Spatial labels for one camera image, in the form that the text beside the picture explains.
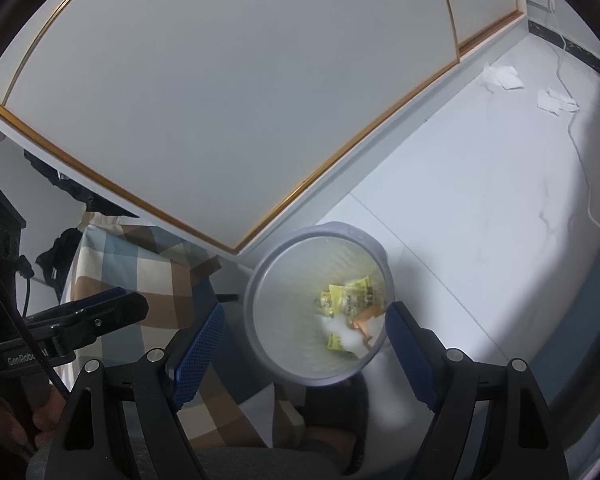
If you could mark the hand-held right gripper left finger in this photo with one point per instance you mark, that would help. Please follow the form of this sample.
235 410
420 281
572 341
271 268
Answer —
200 355

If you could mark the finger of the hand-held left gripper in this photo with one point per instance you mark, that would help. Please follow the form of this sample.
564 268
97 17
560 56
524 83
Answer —
110 317
90 301

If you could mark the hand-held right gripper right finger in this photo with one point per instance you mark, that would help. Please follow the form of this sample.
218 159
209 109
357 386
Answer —
410 355

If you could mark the gold brown snack packet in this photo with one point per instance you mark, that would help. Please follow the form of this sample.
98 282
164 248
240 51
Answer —
367 317

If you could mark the yellow printed packet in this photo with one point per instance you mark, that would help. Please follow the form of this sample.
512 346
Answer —
357 292

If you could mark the translucent white waste bin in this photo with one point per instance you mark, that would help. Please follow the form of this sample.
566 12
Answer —
290 330

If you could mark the yellow snack packet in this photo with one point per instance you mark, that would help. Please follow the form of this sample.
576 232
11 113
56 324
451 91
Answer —
332 302

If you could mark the person's left hand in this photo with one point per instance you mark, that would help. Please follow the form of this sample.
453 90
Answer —
47 417

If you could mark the checkered tablecloth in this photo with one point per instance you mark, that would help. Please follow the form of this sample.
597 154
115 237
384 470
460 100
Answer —
150 285

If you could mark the black jacket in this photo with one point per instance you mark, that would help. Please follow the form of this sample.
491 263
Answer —
60 255

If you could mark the black slipper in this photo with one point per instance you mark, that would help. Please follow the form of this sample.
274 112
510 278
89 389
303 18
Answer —
330 405

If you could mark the white cabinet with gold trim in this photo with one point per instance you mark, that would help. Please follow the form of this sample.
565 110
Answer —
230 110

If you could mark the white tissue on floor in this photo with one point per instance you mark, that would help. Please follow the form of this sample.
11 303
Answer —
555 100
502 77

